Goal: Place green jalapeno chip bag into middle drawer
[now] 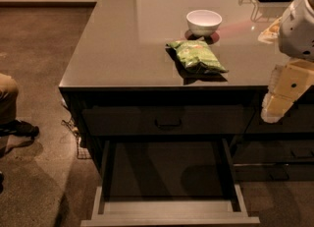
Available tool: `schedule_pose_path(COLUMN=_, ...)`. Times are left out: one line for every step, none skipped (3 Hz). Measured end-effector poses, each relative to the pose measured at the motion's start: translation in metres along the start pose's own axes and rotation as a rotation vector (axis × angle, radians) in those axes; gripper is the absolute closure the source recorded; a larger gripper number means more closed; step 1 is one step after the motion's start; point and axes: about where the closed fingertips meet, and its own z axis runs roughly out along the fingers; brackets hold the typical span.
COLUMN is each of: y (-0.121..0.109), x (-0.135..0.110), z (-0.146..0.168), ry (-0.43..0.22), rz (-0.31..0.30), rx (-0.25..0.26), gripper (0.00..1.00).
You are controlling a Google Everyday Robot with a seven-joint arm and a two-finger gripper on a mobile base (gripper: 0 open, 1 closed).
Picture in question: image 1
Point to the closed dark top drawer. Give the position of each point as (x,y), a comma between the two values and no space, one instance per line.
(118,121)

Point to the white ceramic bowl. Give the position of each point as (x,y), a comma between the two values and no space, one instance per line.
(203,22)

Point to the black top drawer handle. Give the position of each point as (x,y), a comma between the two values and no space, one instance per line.
(166,125)

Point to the wire rack on floor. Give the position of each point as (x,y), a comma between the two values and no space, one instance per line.
(82,152)

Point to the black shoe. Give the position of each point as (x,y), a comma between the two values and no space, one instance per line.
(19,128)

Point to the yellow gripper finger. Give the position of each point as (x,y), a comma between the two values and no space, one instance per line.
(274,108)
(292,80)

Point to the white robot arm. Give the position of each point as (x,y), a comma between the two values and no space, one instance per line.
(294,32)

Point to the green jalapeno chip bag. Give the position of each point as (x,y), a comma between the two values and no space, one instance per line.
(197,57)

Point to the person leg tan trousers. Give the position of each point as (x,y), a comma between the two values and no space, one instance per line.
(8,97)

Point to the dark right cabinet drawers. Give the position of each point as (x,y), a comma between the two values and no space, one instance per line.
(283,151)

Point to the open grey middle drawer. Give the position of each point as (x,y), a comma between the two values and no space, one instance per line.
(168,184)

